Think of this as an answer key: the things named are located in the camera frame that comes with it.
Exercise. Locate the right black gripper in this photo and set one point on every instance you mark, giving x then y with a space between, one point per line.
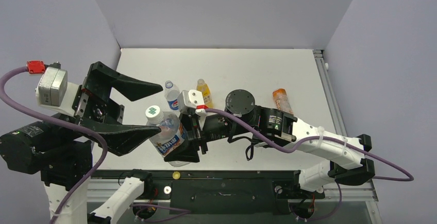
197 132

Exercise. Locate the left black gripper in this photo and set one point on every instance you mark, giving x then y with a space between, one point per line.
92 107

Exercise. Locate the clear water bottle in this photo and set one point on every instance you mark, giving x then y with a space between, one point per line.
172 134

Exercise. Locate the yellow juice bottle cap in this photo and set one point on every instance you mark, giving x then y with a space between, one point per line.
176 175

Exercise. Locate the white water bottle cap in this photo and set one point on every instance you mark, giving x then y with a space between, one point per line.
154 114

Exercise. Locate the Pepsi bottle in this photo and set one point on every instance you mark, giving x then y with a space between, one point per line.
171 94

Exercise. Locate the yellow juice bottle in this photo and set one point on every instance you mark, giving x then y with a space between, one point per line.
204 89

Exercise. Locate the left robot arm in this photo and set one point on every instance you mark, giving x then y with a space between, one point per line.
67 148

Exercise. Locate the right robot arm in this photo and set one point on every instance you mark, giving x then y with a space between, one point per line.
343 158

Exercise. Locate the orange drink bottle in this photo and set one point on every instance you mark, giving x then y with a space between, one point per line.
281 100

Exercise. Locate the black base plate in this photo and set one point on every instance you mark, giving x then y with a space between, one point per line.
229 192

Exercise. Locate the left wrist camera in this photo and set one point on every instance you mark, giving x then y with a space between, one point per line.
54 91

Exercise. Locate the aluminium frame rail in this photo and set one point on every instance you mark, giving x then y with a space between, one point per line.
367 190

